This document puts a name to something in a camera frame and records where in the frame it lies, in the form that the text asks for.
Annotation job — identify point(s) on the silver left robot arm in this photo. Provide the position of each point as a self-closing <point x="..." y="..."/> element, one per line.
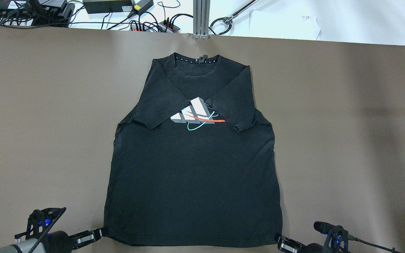
<point x="12" y="247"/>

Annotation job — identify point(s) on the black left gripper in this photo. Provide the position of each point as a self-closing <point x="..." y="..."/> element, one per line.
<point x="59" y="240"/>

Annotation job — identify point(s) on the aluminium frame post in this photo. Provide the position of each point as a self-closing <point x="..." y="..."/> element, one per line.
<point x="201" y="11"/>

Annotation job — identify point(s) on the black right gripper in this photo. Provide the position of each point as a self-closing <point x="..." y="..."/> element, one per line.
<point x="314" y="248"/>

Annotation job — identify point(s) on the black printed t-shirt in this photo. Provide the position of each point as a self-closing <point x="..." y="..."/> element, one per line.
<point x="193" y="161"/>

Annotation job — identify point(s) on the black grabber stick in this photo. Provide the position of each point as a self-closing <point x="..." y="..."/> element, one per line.
<point x="228" y="21"/>

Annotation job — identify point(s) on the black power adapter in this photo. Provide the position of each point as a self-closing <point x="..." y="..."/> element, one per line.
<point x="108" y="6"/>

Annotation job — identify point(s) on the red black power strip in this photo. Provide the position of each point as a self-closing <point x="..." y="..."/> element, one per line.
<point x="161" y="27"/>

